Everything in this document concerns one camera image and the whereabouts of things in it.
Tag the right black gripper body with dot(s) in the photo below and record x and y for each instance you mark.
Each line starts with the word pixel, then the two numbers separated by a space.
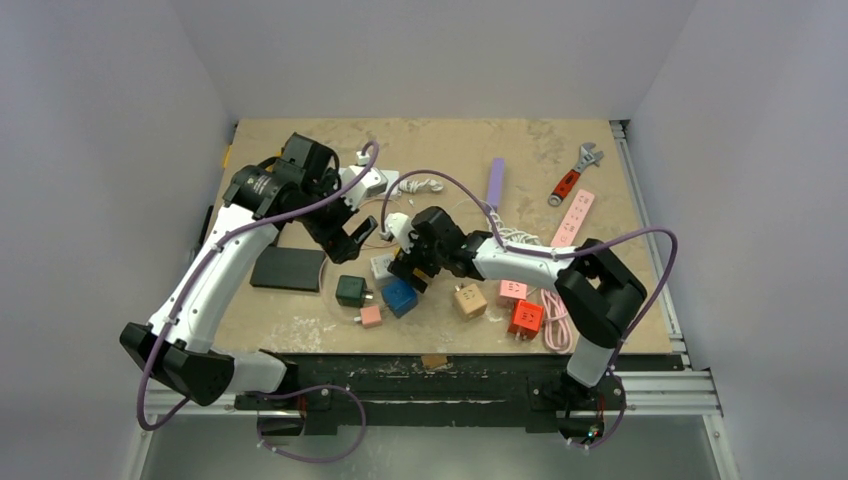
pixel 411 261

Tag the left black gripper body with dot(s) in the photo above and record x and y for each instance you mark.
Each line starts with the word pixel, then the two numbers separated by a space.
pixel 326 223

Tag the white power strip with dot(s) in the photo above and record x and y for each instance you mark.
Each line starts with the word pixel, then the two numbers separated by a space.
pixel 390 177

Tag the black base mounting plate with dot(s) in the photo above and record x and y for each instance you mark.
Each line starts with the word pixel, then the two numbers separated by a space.
pixel 425 375

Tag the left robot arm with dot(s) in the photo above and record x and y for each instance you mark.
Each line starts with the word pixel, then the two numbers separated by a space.
pixel 303 183

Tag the small pink USB charger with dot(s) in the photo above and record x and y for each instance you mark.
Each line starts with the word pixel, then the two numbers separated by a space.
pixel 369 317

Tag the pink plug adapter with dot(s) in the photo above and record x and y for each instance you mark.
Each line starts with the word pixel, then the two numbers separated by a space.
pixel 510 293

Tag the orange cube adapter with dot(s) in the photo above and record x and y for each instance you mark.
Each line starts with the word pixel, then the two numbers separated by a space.
pixel 469 301

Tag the pink power strip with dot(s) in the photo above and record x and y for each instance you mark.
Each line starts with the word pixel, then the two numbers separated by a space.
pixel 573 219

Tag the red cube adapter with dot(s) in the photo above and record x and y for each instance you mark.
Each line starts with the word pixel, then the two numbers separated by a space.
pixel 526 320

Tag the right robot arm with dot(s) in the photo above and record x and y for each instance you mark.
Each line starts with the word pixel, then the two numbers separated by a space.
pixel 602 296

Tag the purple socket base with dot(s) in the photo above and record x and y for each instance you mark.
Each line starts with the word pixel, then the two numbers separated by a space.
pixel 495 183

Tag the white cube adapter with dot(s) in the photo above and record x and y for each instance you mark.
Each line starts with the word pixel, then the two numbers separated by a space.
pixel 379 266

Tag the green cube adapter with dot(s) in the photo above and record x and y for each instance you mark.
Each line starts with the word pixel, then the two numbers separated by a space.
pixel 352 291

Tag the red handled adjustable wrench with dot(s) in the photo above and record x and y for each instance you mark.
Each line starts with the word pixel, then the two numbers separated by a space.
pixel 588 155

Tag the blue cube adapter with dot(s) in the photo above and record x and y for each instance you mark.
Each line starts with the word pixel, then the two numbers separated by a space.
pixel 399 297

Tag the aluminium frame rail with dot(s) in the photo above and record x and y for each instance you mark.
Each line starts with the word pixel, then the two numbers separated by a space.
pixel 644 393

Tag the black box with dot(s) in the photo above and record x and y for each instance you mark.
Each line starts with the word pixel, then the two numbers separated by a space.
pixel 288 269

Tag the yellow cube adapter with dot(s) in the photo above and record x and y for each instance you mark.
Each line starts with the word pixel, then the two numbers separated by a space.
pixel 417 273

